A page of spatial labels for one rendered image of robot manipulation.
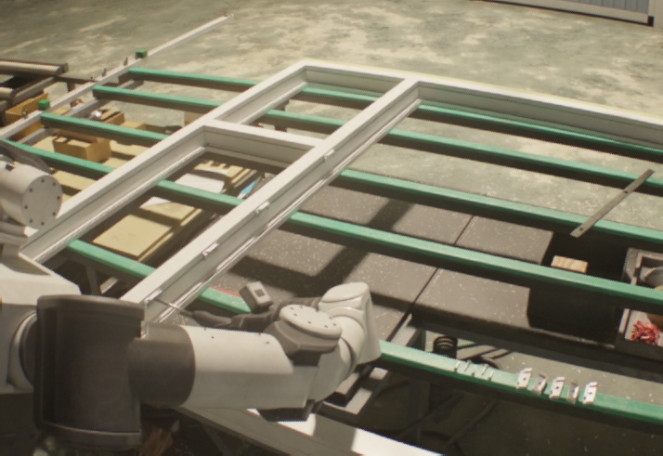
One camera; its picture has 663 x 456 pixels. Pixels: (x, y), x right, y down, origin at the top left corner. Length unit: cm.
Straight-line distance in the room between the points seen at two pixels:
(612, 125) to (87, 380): 175
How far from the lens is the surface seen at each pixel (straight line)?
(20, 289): 76
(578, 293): 147
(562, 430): 232
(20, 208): 80
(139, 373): 69
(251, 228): 157
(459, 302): 183
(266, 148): 193
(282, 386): 78
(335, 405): 159
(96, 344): 67
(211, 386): 73
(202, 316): 127
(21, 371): 75
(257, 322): 116
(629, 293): 146
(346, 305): 102
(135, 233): 215
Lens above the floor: 170
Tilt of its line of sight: 28 degrees down
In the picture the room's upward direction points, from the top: 3 degrees counter-clockwise
